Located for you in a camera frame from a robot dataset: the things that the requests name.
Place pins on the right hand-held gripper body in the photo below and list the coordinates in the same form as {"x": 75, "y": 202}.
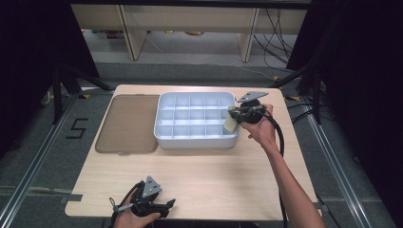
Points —
{"x": 252, "y": 112}

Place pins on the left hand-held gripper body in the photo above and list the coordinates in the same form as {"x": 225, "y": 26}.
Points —
{"x": 147, "y": 196}

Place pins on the light green socks pair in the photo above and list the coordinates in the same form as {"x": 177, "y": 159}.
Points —
{"x": 230, "y": 126}

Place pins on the white compartment storage box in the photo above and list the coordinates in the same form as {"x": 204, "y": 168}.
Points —
{"x": 194, "y": 117}

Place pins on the person's right hand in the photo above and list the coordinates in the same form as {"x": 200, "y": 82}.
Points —
{"x": 263, "y": 131}

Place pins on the person's left hand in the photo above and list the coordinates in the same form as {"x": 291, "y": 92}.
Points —
{"x": 133, "y": 220}

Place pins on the black metal stand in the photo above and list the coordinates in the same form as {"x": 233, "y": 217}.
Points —
{"x": 68, "y": 85}
{"x": 309, "y": 85}

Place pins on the brown translucent box lid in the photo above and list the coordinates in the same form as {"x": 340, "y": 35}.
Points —
{"x": 128, "y": 124}

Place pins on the black tape floor mark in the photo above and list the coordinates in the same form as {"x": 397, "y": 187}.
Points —
{"x": 77, "y": 128}

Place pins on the light wooden desk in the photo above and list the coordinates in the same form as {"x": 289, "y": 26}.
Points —
{"x": 190, "y": 19}

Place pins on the black curtain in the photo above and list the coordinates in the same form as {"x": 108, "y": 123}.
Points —
{"x": 364, "y": 79}
{"x": 34, "y": 47}

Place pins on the aluminium floor rail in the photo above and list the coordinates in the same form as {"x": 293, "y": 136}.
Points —
{"x": 34, "y": 164}
{"x": 342, "y": 171}

